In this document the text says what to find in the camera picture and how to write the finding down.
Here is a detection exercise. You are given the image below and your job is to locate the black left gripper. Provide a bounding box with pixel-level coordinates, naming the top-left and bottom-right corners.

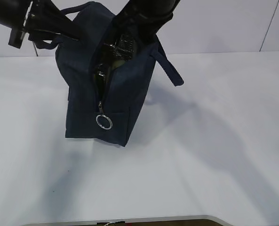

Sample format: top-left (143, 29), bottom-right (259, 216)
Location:
top-left (8, 0), bottom-right (83, 49)

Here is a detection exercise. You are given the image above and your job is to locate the dark navy lunch bag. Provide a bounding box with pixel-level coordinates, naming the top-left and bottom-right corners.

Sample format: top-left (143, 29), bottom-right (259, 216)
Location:
top-left (31, 1), bottom-right (184, 148)

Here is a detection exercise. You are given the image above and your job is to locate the glass container green lid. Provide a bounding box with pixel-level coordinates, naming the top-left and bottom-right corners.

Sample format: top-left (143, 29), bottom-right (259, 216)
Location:
top-left (94, 58), bottom-right (127, 97)

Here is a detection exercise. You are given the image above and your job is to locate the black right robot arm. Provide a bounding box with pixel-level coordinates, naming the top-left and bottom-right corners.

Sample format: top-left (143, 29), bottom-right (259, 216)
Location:
top-left (113, 0), bottom-right (180, 43)

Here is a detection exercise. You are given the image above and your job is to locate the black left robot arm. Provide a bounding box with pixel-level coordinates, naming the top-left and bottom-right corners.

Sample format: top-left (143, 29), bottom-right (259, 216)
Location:
top-left (0, 0), bottom-right (83, 49)

